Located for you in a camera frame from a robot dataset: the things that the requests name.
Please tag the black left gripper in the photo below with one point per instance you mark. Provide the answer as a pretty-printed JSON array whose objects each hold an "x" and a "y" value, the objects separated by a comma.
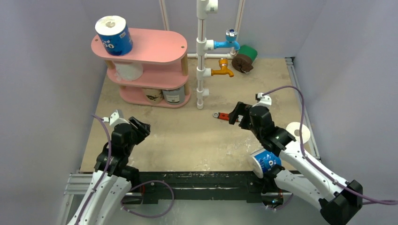
[{"x": 143, "y": 128}]

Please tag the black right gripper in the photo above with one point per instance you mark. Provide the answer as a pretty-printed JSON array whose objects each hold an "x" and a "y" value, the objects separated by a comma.
[{"x": 243, "y": 113}]

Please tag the grey toilet paper roll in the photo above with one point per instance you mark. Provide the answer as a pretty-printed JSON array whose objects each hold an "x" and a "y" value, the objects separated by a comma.
[{"x": 174, "y": 97}]

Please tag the plain white toilet paper roll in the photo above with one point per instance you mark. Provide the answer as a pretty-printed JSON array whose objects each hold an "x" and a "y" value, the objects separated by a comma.
[{"x": 128, "y": 71}]

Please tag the pink three-tier shelf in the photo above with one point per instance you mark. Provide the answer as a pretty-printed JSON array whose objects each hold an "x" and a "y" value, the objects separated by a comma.
[{"x": 163, "y": 55}]

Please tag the blue toilet paper roll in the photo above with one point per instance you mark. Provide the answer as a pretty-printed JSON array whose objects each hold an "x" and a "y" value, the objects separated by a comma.
[{"x": 114, "y": 35}]

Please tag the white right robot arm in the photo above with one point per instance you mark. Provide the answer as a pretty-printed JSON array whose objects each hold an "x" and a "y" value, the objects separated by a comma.
[{"x": 282, "y": 164}]

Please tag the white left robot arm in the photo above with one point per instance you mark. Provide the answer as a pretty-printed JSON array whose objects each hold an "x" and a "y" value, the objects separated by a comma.
[{"x": 111, "y": 174}]

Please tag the green brown wrapped roll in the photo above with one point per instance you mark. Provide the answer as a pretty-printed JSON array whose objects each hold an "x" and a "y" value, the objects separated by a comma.
[{"x": 244, "y": 59}]

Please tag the orange brass faucet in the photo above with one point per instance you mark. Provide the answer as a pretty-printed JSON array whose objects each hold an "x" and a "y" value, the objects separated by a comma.
[{"x": 224, "y": 70}]

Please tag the blue wrapped roll near base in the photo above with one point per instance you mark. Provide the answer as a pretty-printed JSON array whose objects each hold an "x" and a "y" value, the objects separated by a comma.
[{"x": 262, "y": 161}]

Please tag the blue plastic faucet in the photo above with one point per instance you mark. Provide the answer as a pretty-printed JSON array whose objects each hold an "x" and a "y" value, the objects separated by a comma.
[{"x": 230, "y": 42}]

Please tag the white PVC pipe stand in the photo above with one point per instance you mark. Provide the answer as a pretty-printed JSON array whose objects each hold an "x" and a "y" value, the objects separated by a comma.
[{"x": 205, "y": 47}]

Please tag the red handled adjustable wrench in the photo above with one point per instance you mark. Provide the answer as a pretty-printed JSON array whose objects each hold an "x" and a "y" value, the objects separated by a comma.
[{"x": 225, "y": 116}]

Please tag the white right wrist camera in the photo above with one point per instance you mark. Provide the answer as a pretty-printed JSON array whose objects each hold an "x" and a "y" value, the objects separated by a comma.
[{"x": 263, "y": 100}]

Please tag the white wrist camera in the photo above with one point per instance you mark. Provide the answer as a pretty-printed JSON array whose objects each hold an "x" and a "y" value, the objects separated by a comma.
[
  {"x": 114, "y": 119},
  {"x": 263, "y": 100}
]

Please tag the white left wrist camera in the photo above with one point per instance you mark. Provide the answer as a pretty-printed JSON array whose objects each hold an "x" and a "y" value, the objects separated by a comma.
[{"x": 114, "y": 119}]

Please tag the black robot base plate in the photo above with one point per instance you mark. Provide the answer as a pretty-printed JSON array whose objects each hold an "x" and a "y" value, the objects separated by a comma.
[{"x": 215, "y": 186}]

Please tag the aluminium frame rail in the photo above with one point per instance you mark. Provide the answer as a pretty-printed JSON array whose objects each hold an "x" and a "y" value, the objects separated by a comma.
[{"x": 282, "y": 163}]

